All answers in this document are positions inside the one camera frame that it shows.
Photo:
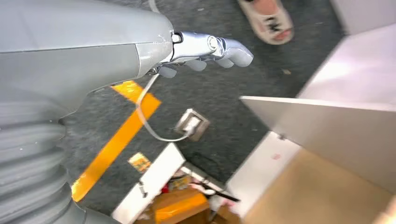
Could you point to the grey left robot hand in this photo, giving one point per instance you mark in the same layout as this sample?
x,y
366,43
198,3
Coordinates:
x,y
77,46

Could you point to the person's foot in slipper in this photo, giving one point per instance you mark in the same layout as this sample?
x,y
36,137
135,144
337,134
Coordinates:
x,y
269,21

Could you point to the yellow floor tape strip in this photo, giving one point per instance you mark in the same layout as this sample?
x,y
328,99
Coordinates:
x,y
123,133

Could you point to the small yellow printed label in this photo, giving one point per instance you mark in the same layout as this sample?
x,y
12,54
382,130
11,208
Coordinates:
x,y
140,162

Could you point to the metal floor socket box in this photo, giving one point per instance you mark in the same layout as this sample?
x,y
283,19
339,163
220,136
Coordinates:
x,y
192,124

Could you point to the taped cardboard box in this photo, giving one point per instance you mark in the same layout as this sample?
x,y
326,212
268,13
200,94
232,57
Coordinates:
x,y
179,207

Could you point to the white side panel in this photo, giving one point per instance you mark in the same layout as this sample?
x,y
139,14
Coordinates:
x,y
263,167

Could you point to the white cabinet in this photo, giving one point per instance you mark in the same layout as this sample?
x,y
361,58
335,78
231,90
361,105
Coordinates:
x,y
340,130

